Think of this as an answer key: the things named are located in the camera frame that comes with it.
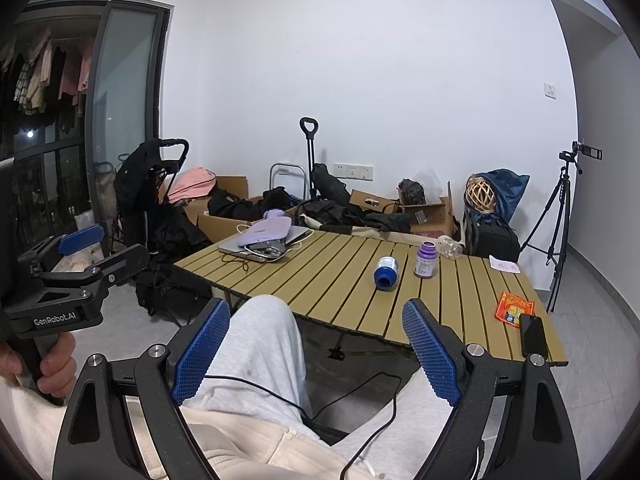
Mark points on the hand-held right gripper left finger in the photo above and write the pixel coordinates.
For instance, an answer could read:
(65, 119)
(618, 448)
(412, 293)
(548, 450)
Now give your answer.
(200, 350)

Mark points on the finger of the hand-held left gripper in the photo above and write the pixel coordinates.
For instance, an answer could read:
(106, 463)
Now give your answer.
(122, 262)
(80, 241)

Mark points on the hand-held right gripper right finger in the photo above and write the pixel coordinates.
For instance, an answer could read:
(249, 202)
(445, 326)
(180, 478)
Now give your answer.
(432, 355)

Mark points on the person's left hand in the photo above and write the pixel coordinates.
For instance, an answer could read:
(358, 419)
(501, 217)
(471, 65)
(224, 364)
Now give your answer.
(55, 365)

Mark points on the black floor bag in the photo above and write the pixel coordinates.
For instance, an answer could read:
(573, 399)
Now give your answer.
(170, 285)

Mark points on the person's grey trousers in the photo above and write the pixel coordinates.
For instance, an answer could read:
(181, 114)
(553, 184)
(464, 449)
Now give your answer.
(260, 350)

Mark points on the black stroller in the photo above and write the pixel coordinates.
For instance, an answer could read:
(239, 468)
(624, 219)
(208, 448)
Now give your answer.
(145, 195)

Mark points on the orange snack packet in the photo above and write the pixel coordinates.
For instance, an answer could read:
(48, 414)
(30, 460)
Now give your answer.
(515, 307)

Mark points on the purple bottle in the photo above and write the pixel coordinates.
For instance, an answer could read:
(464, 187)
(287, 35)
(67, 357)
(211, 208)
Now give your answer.
(426, 260)

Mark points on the person's cream jacket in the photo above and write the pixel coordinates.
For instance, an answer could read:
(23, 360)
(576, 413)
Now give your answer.
(235, 440)

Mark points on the black smartphone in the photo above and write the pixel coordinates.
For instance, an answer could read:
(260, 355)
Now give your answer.
(532, 335)

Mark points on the pink bag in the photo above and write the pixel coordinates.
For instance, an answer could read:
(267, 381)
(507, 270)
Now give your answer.
(192, 185)

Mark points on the large cardboard box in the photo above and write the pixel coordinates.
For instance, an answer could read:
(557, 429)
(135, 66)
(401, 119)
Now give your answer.
(220, 222)

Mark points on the silver laptop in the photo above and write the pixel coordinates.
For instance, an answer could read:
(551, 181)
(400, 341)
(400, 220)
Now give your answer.
(232, 246)

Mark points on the clear plastic bottle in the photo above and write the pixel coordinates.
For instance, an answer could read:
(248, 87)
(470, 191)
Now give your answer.
(450, 247)

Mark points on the tan slatted folding table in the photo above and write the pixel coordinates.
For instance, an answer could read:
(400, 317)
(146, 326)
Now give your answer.
(345, 280)

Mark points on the grey power bank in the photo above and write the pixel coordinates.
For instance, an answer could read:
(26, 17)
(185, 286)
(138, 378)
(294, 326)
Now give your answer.
(267, 250)

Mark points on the open cardboard box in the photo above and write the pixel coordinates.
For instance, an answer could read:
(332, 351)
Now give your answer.
(430, 217)

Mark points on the lilac pouch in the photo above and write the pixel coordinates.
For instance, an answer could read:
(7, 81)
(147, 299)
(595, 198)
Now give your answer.
(265, 228)

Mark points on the glass balcony door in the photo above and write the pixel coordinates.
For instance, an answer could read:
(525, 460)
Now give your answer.
(125, 90)

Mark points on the dark patterned bag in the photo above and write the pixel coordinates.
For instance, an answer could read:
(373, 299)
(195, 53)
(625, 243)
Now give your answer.
(412, 191)

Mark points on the woven wicker ball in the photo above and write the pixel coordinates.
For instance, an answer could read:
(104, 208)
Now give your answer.
(481, 194)

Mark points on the row of hanging clothes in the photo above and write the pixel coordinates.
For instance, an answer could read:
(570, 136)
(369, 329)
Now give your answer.
(45, 75)

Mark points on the flat cardboard box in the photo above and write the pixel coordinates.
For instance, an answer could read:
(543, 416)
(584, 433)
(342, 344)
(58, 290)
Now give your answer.
(362, 199)

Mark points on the black tripod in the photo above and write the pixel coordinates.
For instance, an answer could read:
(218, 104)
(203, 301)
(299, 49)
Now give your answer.
(559, 220)

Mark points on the grey metal frame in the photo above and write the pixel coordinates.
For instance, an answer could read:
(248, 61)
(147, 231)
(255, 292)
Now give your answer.
(287, 172)

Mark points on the white wall outlet panel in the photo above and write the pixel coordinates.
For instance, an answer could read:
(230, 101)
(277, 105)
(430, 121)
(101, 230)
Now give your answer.
(355, 171)

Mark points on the black camera on tripod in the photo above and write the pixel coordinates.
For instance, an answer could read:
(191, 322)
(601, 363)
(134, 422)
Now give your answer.
(582, 150)

